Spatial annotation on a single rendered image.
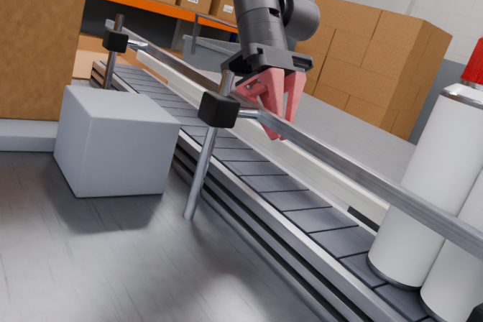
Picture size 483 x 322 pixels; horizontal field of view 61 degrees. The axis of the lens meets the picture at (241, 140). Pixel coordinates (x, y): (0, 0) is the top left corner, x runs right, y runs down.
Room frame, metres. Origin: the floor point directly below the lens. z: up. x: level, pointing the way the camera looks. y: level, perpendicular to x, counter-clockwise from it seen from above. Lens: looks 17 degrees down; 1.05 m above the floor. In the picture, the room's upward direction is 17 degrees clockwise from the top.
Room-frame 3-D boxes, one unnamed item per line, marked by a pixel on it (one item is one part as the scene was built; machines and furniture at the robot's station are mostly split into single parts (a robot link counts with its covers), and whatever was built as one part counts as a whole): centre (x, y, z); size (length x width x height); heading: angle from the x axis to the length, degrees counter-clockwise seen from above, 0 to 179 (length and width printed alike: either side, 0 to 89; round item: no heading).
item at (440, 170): (0.32, -0.16, 0.98); 0.05 x 0.05 x 0.20
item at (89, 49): (0.96, 0.40, 0.85); 0.30 x 0.26 x 0.04; 41
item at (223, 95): (0.41, 0.02, 0.91); 0.07 x 0.03 x 0.17; 131
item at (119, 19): (0.64, 0.21, 0.91); 0.07 x 0.03 x 0.17; 131
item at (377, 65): (4.11, -0.91, 0.70); 1.20 x 0.83 x 1.39; 51
